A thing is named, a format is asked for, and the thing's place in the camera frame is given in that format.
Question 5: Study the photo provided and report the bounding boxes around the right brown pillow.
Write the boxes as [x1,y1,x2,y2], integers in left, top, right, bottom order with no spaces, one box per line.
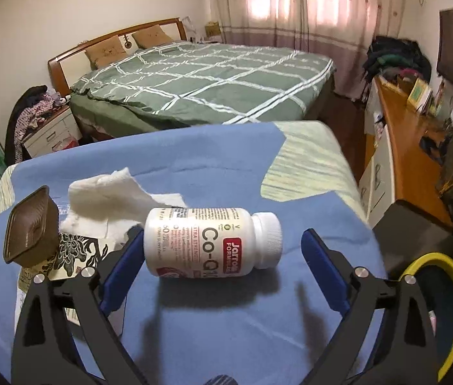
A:
[131,24,174,49]

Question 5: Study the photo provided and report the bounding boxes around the clothes pile on nightstand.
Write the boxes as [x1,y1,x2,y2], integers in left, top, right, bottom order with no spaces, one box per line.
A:
[4,85,67,166]

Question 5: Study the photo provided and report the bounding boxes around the brown pillow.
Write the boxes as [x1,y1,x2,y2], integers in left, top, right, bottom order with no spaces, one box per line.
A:
[131,24,174,49]
[85,36,128,70]

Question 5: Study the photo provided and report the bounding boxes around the framed picture on sideboard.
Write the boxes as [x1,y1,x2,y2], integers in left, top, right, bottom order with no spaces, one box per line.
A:
[406,78,432,114]

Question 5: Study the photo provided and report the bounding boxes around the bed with green quilt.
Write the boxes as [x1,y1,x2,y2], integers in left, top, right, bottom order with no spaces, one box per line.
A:
[47,18,335,140]

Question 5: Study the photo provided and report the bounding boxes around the pink white curtains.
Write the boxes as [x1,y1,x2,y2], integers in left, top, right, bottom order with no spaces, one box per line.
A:
[210,0,405,98]

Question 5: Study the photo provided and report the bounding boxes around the left brown pillow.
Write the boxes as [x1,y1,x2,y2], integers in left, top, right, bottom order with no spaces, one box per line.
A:
[85,36,128,70]

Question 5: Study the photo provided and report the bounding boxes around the blue patterned table cloth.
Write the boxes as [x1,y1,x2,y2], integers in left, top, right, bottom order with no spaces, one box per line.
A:
[11,122,385,384]

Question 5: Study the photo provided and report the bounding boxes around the floral tissue box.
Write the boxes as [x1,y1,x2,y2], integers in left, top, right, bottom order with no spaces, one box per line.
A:
[14,233,121,326]

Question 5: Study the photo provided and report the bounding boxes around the white bedside nightstand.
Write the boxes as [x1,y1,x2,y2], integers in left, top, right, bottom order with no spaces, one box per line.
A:
[22,107,82,158]

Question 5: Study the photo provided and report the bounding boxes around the yellow rimmed trash bin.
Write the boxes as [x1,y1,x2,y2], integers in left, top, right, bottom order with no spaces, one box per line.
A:
[400,252,453,380]

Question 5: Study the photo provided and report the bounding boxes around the tissue box on far nightstand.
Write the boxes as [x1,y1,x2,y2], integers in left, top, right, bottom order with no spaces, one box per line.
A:
[205,22,221,39]

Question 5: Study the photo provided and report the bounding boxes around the white tissue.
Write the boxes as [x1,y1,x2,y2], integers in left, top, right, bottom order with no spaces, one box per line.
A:
[59,168,186,244]

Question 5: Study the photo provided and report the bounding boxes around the dark clothes pile on sideboard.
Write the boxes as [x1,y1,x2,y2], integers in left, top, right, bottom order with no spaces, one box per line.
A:
[362,36,432,82]

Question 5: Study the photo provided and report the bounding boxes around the wooden sideboard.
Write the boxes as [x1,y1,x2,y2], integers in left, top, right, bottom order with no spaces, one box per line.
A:
[358,77,453,231]

